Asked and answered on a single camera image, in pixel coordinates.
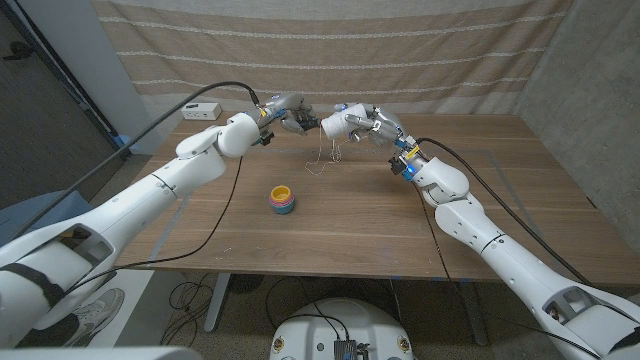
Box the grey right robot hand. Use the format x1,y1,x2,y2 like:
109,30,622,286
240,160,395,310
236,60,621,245
333,102,421,161

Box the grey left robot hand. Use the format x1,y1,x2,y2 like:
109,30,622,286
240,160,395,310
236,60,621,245
257,91,322,137

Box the white string spool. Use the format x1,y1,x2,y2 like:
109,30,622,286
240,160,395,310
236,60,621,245
320,103,371,141

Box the white string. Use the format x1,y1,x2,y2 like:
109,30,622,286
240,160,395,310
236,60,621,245
304,124,351,177

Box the beige striped backdrop cloth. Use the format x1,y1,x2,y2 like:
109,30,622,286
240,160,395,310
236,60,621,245
92,0,574,116

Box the white power strip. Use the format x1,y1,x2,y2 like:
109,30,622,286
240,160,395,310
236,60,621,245
180,102,223,122

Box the stacked colourful cups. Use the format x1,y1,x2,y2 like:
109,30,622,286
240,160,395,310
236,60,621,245
268,184,296,216

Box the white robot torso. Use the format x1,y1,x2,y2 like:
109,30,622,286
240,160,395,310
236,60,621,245
268,297,415,360

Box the grey torso electronics module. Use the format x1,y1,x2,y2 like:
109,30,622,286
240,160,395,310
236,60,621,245
332,338,372,360

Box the white floor board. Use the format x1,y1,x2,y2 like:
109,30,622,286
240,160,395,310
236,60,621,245
87,269,156,349

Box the white grey sneaker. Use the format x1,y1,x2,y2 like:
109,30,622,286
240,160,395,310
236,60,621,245
59,287,126,346

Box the blue upholstered chair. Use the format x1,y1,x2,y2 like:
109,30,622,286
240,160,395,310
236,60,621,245
0,192,94,246

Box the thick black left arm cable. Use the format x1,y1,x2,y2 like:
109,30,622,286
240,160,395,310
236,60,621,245
0,80,262,246

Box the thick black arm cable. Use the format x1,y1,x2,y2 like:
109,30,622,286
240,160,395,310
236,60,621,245
0,80,262,246
417,137,594,286

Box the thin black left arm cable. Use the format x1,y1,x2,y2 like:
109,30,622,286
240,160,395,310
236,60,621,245
62,154,245,296

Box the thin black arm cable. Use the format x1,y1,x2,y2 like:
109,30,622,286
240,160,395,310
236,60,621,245
62,154,245,296
412,182,604,360

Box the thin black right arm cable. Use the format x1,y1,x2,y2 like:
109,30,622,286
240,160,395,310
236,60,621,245
412,182,604,360

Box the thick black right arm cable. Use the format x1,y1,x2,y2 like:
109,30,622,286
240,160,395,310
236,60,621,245
417,137,594,286

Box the black torso cable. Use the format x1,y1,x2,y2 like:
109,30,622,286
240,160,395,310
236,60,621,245
264,276,351,341

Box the black floor cable bundle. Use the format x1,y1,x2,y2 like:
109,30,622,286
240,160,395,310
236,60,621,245
159,272,224,347

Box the black door handle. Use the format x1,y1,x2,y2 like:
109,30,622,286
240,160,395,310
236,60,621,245
2,40,35,62

